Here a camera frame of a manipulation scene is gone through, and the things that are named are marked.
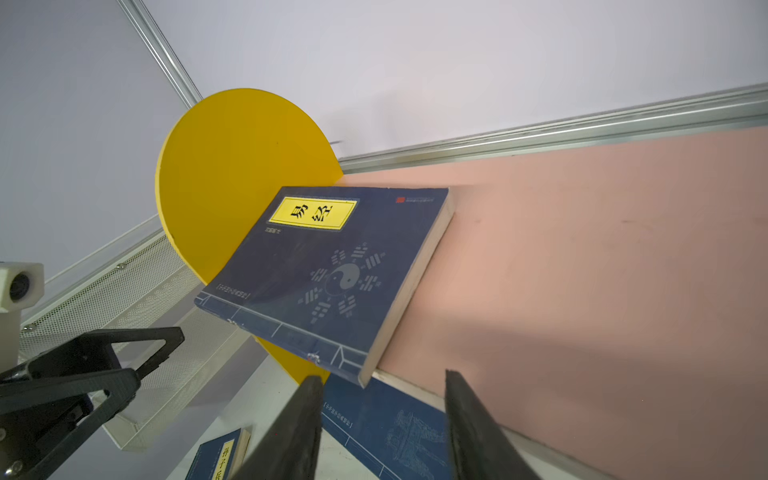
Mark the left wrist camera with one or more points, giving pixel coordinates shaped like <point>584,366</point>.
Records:
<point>22,286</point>

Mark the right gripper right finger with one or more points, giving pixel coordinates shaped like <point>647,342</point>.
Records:
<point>477,446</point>

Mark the yellow pink blue bookshelf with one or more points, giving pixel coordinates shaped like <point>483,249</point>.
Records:
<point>610,301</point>

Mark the navy book yellow label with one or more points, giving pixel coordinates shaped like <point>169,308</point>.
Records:
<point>394,435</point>

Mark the navy bagua book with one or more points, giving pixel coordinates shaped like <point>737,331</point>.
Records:
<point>326,273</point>

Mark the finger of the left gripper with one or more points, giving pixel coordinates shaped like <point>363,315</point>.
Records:
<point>53,403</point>

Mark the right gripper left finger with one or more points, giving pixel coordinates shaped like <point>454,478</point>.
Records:
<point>290,448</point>

